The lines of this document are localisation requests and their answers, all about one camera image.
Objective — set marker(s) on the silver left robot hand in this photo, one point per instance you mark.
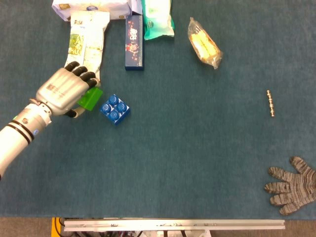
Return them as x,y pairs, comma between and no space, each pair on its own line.
61,91

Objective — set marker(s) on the green two-stud building block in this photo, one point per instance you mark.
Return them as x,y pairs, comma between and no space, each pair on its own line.
92,98

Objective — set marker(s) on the blue four-stud building block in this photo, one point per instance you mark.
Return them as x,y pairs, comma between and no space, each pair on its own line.
114,109

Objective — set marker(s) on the white snack bag green print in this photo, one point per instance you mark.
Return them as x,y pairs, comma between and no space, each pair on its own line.
86,42

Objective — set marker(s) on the dark blue long box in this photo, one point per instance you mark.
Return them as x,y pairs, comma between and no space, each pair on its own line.
134,44

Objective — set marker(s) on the large white tissue pack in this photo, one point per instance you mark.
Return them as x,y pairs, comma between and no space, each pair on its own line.
93,5

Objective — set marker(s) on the teal wet wipes pack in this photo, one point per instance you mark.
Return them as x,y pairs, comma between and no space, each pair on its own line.
158,19

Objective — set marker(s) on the teal felt table cover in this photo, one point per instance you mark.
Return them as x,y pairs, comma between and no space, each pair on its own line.
172,148

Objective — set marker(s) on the clear bag of bread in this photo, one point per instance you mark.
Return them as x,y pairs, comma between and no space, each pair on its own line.
203,44

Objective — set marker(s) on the small metal ridged rod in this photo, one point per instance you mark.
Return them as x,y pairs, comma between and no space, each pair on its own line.
270,103

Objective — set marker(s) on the grey knit work glove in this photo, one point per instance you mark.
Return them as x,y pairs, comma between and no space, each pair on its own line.
296,187

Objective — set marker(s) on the aluminium profile rail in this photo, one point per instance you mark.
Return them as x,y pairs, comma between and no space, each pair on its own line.
172,224

